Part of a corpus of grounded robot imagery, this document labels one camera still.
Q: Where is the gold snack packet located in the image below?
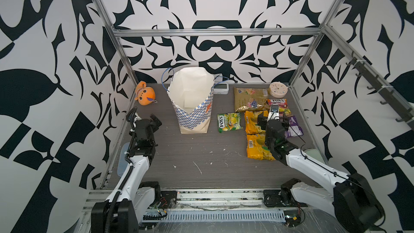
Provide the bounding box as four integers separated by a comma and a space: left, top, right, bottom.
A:
234, 87, 268, 112

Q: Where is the pink round timer clock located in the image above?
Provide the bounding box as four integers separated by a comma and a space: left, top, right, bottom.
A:
269, 82, 289, 98

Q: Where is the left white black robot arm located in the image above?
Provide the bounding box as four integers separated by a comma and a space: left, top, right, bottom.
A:
90, 114, 162, 233

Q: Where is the purple snack packet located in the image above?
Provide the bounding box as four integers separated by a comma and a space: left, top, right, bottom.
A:
285, 115, 304, 138

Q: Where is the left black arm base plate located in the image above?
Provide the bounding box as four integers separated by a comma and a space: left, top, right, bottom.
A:
153, 190, 178, 209

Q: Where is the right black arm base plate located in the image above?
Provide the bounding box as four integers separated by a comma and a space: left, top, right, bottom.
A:
263, 189, 308, 208

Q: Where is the blue grey block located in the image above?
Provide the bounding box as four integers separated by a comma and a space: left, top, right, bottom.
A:
117, 142, 129, 177

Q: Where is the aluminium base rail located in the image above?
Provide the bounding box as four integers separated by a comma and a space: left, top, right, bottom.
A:
80, 186, 360, 224

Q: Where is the grey wall hook rack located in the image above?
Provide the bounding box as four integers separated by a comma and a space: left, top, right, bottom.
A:
347, 51, 414, 130

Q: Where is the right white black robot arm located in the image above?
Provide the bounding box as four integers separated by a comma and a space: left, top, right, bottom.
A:
258, 116, 386, 233

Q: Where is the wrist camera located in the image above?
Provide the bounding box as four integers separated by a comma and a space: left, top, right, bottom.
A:
126, 107, 140, 132
267, 104, 280, 121

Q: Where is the blue checkered paper bag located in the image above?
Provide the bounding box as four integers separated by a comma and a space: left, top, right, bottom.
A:
161, 66, 228, 134

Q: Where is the Fox's fruits candy packet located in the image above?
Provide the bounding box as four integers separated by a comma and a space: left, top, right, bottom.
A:
267, 99, 292, 117

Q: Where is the green sponge block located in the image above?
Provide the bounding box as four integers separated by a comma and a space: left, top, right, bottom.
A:
304, 148, 326, 164

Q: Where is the white digital scale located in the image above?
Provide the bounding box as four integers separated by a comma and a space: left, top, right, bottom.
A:
213, 82, 229, 95

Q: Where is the orange plush toy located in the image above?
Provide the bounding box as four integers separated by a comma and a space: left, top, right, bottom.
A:
134, 81, 157, 106

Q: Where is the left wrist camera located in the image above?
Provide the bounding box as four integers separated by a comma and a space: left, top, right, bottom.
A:
126, 107, 140, 132

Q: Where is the green snack packet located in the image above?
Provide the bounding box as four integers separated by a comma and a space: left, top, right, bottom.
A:
217, 113, 242, 133

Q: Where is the yellow snack packet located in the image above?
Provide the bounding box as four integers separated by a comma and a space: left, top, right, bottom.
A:
244, 110, 268, 135
246, 133, 275, 161

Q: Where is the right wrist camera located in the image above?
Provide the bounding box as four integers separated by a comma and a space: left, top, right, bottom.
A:
267, 104, 280, 121

